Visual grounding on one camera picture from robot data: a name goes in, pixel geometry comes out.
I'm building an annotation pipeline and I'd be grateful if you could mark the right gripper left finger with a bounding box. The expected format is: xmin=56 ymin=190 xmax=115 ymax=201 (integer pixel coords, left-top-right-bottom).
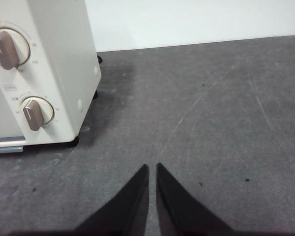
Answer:
xmin=6 ymin=164 xmax=150 ymax=236

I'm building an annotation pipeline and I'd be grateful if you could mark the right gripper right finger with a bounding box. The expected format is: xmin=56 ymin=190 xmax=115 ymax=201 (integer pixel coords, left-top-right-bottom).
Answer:
xmin=156 ymin=163 xmax=295 ymax=236

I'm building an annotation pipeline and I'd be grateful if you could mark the cream timer knob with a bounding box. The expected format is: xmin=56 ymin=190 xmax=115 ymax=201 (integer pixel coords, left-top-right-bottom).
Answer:
xmin=20 ymin=96 xmax=55 ymax=131

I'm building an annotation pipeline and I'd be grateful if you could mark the grey crumb tray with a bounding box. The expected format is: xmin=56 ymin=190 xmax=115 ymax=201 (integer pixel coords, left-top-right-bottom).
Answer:
xmin=0 ymin=146 xmax=24 ymax=154

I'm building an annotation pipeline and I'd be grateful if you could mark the cream Toshiba toaster oven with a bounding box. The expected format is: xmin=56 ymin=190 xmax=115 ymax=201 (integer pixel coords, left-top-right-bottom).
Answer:
xmin=0 ymin=0 xmax=102 ymax=154

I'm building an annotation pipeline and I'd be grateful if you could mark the cream temperature knob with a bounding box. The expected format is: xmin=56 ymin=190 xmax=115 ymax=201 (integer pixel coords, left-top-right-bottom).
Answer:
xmin=0 ymin=28 xmax=31 ymax=71

